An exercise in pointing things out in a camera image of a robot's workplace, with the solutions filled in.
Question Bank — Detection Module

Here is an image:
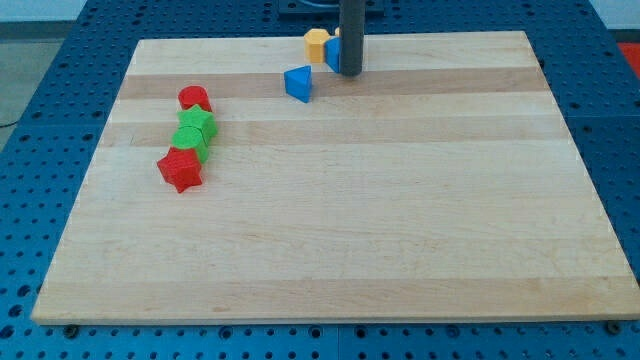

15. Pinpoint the blue triangle block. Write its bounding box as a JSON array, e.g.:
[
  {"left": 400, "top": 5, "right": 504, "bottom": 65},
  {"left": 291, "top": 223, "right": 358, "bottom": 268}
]
[{"left": 284, "top": 65, "right": 313, "bottom": 103}]

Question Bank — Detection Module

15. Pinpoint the wooden board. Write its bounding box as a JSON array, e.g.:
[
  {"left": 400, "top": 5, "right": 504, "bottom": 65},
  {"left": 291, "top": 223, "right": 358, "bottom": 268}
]
[{"left": 32, "top": 31, "right": 639, "bottom": 325}]

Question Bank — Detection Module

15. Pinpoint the blue cube block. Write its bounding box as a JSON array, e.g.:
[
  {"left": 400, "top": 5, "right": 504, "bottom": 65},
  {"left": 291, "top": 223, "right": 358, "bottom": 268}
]
[{"left": 324, "top": 37, "right": 341, "bottom": 73}]

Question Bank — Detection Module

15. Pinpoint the green cylinder block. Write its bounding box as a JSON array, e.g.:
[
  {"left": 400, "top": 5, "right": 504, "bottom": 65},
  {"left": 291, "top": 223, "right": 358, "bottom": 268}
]
[{"left": 171, "top": 126, "right": 209, "bottom": 163}]

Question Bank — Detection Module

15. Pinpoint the green star block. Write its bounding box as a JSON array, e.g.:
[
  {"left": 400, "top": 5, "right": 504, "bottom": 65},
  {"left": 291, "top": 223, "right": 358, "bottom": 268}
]
[{"left": 177, "top": 104, "right": 218, "bottom": 144}]

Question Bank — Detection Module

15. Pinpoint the red star block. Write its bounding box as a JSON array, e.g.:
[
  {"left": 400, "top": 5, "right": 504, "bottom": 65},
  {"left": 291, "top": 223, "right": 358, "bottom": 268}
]
[{"left": 156, "top": 147, "right": 203, "bottom": 193}]

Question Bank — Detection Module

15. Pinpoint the yellow hexagon block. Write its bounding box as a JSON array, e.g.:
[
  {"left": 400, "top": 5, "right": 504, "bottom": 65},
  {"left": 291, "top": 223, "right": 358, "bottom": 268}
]
[{"left": 303, "top": 28, "right": 331, "bottom": 63}]

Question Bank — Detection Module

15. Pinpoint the red cylinder block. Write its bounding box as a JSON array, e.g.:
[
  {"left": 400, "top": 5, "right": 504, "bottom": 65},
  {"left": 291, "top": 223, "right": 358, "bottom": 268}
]
[{"left": 178, "top": 85, "right": 213, "bottom": 112}]

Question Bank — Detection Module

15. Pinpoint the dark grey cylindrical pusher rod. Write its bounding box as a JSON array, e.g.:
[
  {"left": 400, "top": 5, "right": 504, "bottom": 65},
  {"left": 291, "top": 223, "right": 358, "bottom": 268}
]
[{"left": 339, "top": 0, "right": 365, "bottom": 77}]

